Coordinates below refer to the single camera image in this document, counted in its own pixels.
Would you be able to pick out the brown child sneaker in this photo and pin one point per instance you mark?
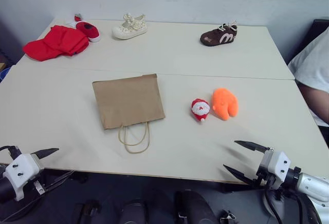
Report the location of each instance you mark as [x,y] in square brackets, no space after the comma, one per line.
[218,37]

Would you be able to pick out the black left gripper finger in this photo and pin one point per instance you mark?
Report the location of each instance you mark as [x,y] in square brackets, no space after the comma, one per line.
[46,152]
[60,179]

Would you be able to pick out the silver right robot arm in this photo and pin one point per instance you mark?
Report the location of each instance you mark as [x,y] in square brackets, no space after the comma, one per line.
[312,186]

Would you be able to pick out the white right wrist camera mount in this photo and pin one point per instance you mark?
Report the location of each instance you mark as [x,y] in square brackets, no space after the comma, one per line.
[276,166]

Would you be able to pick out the brown paper bag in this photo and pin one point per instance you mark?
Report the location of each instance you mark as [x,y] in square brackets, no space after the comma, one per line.
[128,100]

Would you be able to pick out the orange plush toy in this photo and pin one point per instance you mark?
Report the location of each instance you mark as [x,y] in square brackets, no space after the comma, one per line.
[224,102]

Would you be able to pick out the small red grey shoe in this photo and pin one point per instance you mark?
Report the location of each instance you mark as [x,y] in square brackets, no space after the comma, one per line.
[77,17]

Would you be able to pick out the red child shoe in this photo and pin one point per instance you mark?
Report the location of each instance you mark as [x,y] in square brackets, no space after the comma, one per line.
[90,30]

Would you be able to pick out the blue container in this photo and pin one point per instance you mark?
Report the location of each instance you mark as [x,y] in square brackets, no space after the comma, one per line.
[3,74]

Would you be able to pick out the cream dotted child shoe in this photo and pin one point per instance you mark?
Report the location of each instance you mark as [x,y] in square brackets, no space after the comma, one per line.
[128,30]

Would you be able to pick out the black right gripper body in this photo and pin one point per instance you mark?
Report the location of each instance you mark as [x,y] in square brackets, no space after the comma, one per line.
[268,183]

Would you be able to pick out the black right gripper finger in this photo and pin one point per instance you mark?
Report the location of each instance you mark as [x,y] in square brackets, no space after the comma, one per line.
[240,174]
[253,146]

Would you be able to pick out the small Santa plush toy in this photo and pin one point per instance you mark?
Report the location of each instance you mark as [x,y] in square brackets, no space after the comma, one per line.
[200,109]

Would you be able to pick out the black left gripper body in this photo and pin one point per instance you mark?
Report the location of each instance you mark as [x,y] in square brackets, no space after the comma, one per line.
[39,175]

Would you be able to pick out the red cloth cap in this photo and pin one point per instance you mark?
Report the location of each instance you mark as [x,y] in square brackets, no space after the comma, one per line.
[57,43]

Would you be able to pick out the person in white t-shirt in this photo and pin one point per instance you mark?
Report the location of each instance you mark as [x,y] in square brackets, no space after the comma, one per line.
[312,62]

